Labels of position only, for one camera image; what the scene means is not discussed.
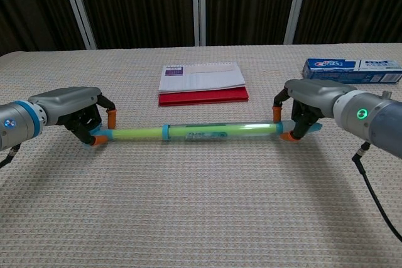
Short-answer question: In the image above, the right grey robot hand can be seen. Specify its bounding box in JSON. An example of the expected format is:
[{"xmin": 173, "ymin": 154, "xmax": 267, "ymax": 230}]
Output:
[{"xmin": 271, "ymin": 78, "xmax": 357, "ymax": 142}]

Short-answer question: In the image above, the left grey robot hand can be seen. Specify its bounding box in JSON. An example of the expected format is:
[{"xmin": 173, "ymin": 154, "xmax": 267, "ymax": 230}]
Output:
[{"xmin": 28, "ymin": 86, "xmax": 117, "ymax": 147}]

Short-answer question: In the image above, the green and blue water squirter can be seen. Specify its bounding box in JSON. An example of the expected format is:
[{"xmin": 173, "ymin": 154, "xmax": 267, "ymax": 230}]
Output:
[{"xmin": 83, "ymin": 119, "xmax": 323, "ymax": 150}]

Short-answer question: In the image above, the blue toothpaste box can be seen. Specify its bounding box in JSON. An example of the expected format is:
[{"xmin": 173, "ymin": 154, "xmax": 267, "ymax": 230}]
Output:
[{"xmin": 302, "ymin": 58, "xmax": 402, "ymax": 85}]

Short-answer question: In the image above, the dark brown curtain panel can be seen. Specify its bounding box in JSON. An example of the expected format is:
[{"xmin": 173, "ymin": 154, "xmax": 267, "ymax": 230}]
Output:
[
  {"xmin": 0, "ymin": 0, "xmax": 88, "ymax": 57},
  {"xmin": 72, "ymin": 0, "xmax": 196, "ymax": 50},
  {"xmin": 293, "ymin": 0, "xmax": 402, "ymax": 45},
  {"xmin": 204, "ymin": 0, "xmax": 300, "ymax": 46}
]

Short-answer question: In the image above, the red folder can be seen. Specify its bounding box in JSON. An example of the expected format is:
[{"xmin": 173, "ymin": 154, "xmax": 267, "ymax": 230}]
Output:
[{"xmin": 158, "ymin": 86, "xmax": 250, "ymax": 107}]

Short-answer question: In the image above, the white spiral desk calendar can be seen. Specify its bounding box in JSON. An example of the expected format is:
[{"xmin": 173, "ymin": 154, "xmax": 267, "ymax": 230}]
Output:
[{"xmin": 158, "ymin": 62, "xmax": 246, "ymax": 94}]

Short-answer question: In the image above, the beige woven tablecloth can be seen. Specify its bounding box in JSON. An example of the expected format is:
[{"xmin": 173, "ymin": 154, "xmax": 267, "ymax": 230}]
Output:
[{"xmin": 0, "ymin": 42, "xmax": 402, "ymax": 268}]

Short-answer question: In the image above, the black cable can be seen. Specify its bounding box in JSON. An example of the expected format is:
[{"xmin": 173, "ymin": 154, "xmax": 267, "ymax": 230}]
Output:
[
  {"xmin": 351, "ymin": 141, "xmax": 402, "ymax": 243},
  {"xmin": 0, "ymin": 143, "xmax": 23, "ymax": 169}
]

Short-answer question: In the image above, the white screen frame post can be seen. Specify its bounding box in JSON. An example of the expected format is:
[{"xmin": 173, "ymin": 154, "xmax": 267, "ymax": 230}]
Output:
[
  {"xmin": 283, "ymin": 0, "xmax": 311, "ymax": 45},
  {"xmin": 57, "ymin": 0, "xmax": 98, "ymax": 50},
  {"xmin": 190, "ymin": 0, "xmax": 207, "ymax": 47}
]

